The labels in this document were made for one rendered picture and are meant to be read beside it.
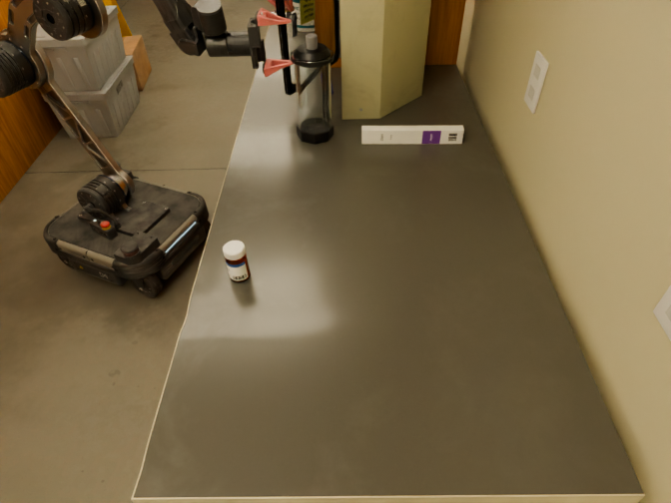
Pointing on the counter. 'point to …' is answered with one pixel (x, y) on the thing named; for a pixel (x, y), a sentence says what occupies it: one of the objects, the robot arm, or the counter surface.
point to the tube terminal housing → (381, 55)
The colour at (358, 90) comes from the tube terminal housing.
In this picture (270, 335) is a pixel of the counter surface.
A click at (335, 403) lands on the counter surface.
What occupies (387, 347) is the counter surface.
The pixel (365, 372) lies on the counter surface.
